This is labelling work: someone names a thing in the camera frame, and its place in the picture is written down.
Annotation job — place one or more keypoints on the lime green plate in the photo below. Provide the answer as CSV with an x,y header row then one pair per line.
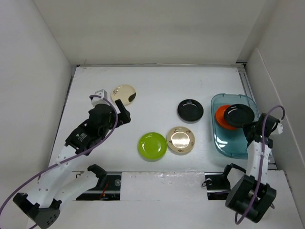
x,y
152,146

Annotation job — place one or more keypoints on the glossy black plate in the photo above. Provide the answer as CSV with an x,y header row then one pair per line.
x,y
190,110

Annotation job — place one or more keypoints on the small black plate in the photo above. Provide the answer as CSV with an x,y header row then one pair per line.
x,y
238,115

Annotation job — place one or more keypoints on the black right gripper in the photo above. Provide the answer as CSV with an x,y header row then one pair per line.
x,y
245,128

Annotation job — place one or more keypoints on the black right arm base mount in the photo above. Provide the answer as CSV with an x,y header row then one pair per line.
x,y
217,183

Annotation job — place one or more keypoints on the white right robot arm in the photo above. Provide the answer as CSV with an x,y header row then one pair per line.
x,y
252,193

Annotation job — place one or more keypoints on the beige plate with black patch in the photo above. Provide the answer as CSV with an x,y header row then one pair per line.
x,y
124,92

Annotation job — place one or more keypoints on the aluminium frame rail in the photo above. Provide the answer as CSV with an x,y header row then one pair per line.
x,y
244,79

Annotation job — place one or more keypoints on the orange plastic plate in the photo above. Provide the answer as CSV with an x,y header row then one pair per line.
x,y
219,116

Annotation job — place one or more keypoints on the teal transparent plastic bin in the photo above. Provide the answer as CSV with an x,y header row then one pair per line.
x,y
230,143

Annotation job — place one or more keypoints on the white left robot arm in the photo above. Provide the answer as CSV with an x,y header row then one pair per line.
x,y
44,202

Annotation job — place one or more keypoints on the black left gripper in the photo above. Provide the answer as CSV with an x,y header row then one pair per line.
x,y
123,117

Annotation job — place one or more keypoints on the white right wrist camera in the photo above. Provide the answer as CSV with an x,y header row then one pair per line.
x,y
279,128

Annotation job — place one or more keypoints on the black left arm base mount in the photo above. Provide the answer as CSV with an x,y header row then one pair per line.
x,y
108,186

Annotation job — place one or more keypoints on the beige plate with calligraphy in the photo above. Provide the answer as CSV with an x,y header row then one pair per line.
x,y
180,140

